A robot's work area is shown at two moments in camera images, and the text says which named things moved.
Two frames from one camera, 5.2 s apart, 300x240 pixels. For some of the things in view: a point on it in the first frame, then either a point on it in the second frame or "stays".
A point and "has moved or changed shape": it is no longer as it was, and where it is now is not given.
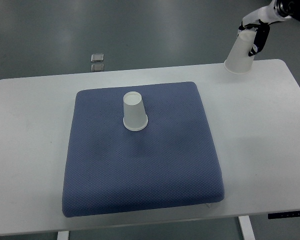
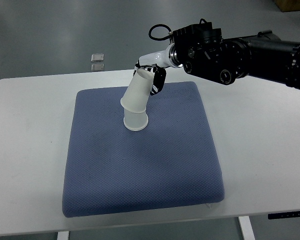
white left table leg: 63,235 stays
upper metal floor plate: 97,57 stays
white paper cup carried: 238,61 has moved or changed shape
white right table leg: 247,228 stays
